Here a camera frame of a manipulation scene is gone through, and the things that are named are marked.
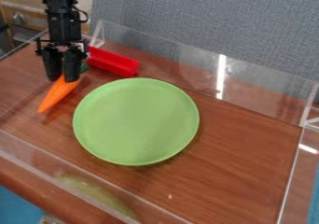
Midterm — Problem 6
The red plastic block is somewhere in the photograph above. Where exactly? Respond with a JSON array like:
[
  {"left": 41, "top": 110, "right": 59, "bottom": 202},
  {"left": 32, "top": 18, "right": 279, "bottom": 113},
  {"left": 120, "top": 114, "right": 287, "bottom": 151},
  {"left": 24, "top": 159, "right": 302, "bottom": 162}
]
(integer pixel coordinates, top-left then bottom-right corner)
[{"left": 85, "top": 46, "right": 140, "bottom": 77}]

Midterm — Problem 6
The green round plate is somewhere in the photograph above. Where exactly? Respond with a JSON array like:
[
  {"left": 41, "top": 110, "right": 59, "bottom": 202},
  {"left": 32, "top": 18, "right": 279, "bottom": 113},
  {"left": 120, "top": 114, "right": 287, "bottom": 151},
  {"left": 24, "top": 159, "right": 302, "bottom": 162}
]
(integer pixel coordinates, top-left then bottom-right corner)
[{"left": 72, "top": 78, "right": 199, "bottom": 166}]

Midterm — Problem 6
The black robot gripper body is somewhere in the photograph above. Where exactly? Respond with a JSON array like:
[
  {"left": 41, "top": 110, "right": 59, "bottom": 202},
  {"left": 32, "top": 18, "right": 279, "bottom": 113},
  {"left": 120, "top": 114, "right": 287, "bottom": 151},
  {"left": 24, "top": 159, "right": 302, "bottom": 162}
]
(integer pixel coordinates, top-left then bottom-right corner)
[{"left": 35, "top": 9, "right": 88, "bottom": 59}]

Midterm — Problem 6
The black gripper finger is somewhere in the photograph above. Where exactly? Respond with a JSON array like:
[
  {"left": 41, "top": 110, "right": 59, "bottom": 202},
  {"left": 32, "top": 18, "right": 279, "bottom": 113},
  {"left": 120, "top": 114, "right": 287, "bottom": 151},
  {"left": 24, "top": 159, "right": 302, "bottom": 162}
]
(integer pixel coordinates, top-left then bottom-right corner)
[
  {"left": 43, "top": 46, "right": 63, "bottom": 81},
  {"left": 64, "top": 46, "right": 84, "bottom": 82}
]

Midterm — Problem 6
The orange toy carrot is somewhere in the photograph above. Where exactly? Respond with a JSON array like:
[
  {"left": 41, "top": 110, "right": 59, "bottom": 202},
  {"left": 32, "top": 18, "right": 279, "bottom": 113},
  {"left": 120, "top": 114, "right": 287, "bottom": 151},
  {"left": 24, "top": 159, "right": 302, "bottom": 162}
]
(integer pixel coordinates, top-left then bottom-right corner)
[{"left": 37, "top": 77, "right": 80, "bottom": 113}]

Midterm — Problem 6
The clear acrylic enclosure wall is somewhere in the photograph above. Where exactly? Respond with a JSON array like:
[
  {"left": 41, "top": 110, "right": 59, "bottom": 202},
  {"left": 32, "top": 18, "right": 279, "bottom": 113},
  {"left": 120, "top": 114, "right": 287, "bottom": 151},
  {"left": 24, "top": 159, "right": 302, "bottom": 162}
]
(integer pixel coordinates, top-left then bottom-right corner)
[{"left": 0, "top": 21, "right": 319, "bottom": 224}]

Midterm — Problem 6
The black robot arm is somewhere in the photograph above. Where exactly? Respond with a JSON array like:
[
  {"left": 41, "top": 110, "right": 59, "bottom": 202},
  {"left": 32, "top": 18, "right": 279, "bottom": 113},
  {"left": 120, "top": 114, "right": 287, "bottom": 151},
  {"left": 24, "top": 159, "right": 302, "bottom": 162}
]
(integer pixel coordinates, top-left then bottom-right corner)
[{"left": 35, "top": 0, "right": 88, "bottom": 82}]

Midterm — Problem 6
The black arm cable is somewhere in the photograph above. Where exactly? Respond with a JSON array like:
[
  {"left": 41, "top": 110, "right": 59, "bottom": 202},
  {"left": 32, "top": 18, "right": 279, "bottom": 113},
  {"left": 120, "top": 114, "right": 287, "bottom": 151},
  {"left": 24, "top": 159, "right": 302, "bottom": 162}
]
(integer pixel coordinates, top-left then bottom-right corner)
[{"left": 72, "top": 5, "right": 91, "bottom": 24}]

